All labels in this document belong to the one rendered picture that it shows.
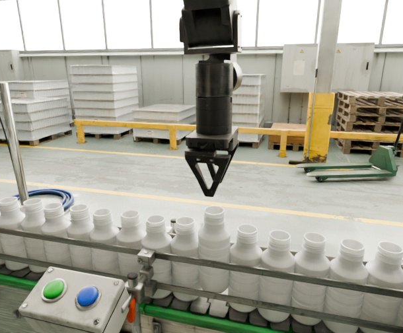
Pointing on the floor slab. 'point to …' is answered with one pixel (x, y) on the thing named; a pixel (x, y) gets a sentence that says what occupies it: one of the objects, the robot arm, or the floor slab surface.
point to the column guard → (318, 126)
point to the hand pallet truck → (382, 159)
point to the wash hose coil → (53, 193)
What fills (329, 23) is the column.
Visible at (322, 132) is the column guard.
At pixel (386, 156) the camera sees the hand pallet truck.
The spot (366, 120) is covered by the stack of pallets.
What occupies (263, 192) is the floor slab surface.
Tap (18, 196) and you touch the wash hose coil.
